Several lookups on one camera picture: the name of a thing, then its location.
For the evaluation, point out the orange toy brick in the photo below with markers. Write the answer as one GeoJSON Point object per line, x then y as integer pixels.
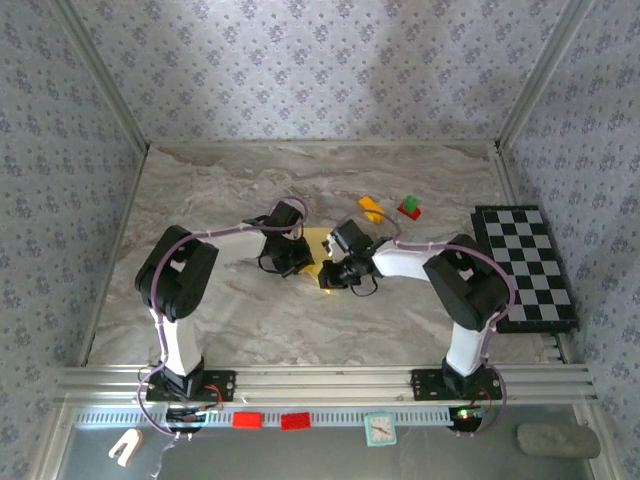
{"type": "Point", "coordinates": [370, 206]}

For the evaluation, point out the black controller board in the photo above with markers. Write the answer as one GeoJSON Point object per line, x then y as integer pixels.
{"type": "Point", "coordinates": [466, 419]}
{"type": "Point", "coordinates": [186, 419]}

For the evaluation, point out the white tape scrap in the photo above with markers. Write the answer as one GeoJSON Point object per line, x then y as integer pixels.
{"type": "Point", "coordinates": [161, 460]}

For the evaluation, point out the red toy brick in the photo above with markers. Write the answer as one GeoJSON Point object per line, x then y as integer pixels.
{"type": "Point", "coordinates": [412, 215]}

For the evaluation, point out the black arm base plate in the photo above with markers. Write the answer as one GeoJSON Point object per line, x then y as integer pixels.
{"type": "Point", "coordinates": [225, 385]}
{"type": "Point", "coordinates": [425, 385]}

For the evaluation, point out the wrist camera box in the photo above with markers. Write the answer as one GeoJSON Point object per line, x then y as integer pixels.
{"type": "Point", "coordinates": [350, 235]}
{"type": "Point", "coordinates": [286, 216]}

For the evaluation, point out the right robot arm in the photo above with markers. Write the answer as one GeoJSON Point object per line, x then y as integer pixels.
{"type": "Point", "coordinates": [465, 345]}

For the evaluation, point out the black grey checkerboard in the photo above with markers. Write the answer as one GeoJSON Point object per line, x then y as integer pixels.
{"type": "Point", "coordinates": [535, 260]}

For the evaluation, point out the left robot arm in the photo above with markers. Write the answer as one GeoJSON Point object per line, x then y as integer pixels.
{"type": "Point", "coordinates": [180, 345]}

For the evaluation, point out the aluminium rail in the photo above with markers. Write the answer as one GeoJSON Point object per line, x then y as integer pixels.
{"type": "Point", "coordinates": [320, 385]}

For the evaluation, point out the white wooden notched piece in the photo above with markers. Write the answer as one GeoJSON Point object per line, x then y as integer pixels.
{"type": "Point", "coordinates": [131, 440]}

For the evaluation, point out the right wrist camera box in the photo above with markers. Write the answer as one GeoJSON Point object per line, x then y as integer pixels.
{"type": "Point", "coordinates": [350, 235]}

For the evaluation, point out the aluminium frame post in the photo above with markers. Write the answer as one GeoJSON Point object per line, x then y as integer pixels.
{"type": "Point", "coordinates": [100, 75]}
{"type": "Point", "coordinates": [542, 75]}

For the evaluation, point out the red rectangular block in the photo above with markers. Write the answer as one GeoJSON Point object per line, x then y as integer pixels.
{"type": "Point", "coordinates": [247, 420]}
{"type": "Point", "coordinates": [296, 421]}

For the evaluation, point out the green toy brick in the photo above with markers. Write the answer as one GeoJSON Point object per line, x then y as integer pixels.
{"type": "Point", "coordinates": [411, 203]}

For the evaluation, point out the teal square clock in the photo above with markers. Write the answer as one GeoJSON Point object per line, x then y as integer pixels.
{"type": "Point", "coordinates": [380, 430]}

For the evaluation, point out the grey stone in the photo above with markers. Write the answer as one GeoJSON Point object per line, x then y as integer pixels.
{"type": "Point", "coordinates": [557, 441]}

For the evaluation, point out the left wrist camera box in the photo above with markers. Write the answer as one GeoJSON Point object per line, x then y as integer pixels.
{"type": "Point", "coordinates": [286, 216]}

